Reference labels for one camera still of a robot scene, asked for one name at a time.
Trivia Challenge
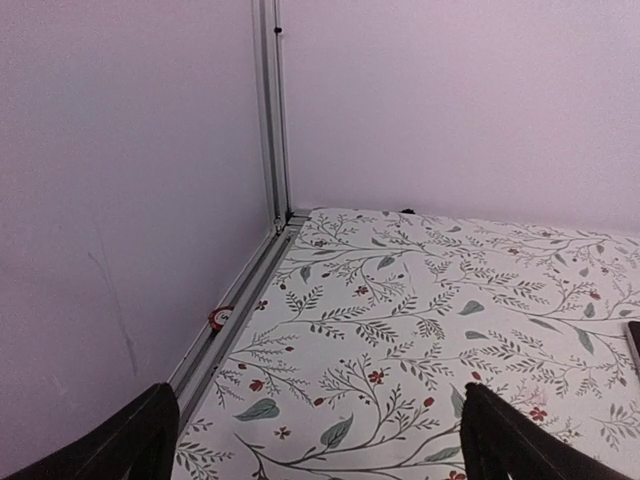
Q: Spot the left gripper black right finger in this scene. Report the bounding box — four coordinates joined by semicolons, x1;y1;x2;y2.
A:
460;383;635;479

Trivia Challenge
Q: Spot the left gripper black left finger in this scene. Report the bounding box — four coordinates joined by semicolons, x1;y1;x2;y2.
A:
9;383;180;479

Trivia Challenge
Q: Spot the black smartphone with white edge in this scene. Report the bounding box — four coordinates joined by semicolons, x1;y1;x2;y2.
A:
625;321;640;372

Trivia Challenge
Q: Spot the floral patterned table mat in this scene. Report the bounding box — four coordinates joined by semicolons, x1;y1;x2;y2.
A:
173;209;639;479

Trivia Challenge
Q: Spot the left aluminium side rail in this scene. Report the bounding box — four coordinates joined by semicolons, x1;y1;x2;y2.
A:
169;210;310;425

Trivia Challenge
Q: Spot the left aluminium frame post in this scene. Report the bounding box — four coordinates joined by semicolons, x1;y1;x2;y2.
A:
251;0;293;233

